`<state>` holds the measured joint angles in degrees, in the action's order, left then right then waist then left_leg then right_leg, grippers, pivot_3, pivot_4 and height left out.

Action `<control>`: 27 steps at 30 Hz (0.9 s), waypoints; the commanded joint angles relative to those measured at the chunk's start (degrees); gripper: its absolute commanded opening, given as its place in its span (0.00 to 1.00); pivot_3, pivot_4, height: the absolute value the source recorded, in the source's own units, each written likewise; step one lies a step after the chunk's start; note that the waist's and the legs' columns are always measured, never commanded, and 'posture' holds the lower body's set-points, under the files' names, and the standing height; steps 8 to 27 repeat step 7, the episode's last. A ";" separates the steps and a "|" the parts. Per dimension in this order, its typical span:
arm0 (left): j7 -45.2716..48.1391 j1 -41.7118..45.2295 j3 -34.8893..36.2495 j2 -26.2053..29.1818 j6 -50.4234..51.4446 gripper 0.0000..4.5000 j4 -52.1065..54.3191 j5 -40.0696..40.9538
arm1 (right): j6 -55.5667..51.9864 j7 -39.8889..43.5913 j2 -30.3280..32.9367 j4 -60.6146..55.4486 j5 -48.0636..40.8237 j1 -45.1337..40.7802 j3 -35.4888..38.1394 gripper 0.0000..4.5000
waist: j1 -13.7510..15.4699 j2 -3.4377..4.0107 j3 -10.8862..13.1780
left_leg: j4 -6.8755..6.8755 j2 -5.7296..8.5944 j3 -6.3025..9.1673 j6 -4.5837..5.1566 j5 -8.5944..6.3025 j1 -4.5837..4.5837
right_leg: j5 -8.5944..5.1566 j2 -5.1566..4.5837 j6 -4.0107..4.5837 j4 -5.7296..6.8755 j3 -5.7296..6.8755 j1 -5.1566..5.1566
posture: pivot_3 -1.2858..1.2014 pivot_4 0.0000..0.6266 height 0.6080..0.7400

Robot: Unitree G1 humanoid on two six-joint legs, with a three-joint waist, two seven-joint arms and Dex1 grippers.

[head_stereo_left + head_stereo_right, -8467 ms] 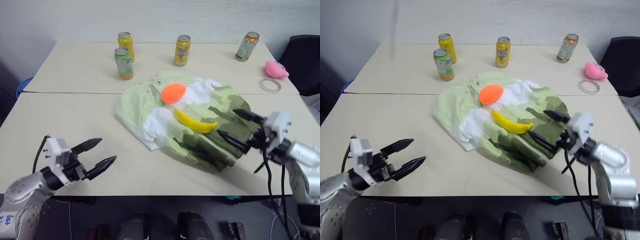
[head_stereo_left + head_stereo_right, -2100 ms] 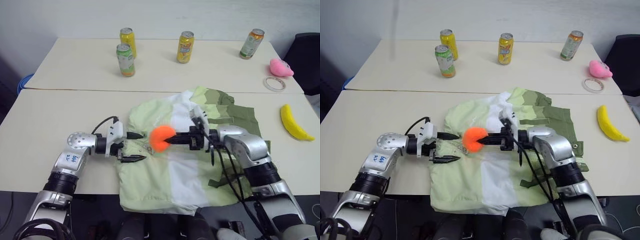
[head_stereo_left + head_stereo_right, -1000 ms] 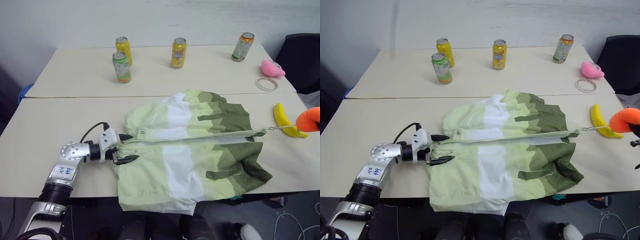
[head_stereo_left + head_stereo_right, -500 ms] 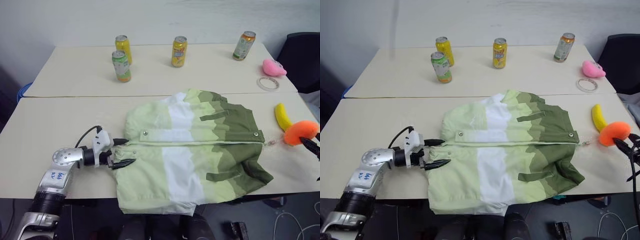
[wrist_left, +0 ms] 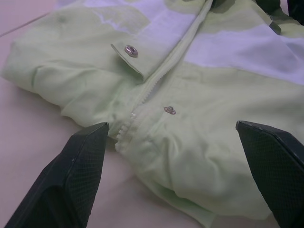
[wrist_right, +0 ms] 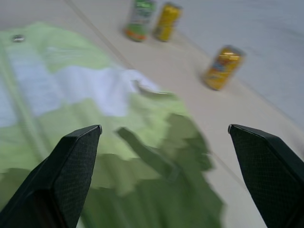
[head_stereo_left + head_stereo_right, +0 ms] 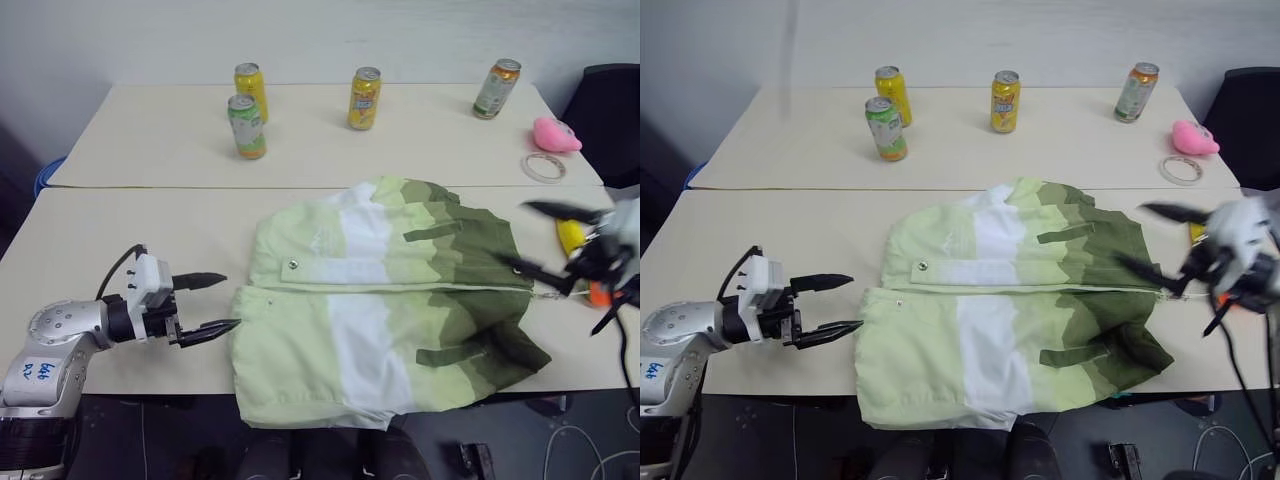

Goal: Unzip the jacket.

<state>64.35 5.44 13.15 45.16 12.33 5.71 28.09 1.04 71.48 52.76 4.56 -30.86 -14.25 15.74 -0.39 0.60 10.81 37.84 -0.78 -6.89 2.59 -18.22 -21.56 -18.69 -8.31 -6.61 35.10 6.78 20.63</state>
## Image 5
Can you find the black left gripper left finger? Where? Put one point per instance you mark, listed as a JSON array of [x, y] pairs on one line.
[[71, 185]]

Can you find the light green and white jacket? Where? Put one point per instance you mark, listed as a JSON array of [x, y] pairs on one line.
[[190, 99]]

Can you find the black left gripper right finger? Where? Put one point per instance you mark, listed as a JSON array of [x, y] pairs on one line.
[[280, 171]]

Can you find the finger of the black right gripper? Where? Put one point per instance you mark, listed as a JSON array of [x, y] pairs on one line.
[[269, 8], [297, 10]]

